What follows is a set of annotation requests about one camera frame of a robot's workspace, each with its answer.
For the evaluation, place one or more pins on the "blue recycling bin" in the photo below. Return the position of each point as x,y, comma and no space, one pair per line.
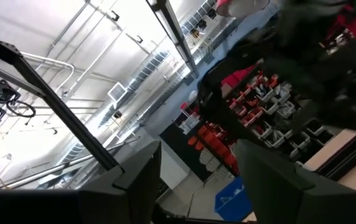
231,202

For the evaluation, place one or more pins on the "storage shelf with bins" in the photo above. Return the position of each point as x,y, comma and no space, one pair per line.
268,96

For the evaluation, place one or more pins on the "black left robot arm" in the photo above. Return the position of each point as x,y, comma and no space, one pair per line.
321,62

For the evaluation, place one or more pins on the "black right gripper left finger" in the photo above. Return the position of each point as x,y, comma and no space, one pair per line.
143,186

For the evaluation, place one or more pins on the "long ceiling light fixture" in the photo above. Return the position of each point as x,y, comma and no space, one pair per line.
173,34

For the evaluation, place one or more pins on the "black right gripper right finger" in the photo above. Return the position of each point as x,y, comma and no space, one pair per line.
268,186

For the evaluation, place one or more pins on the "white cabinet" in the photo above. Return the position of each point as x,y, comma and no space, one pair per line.
173,171

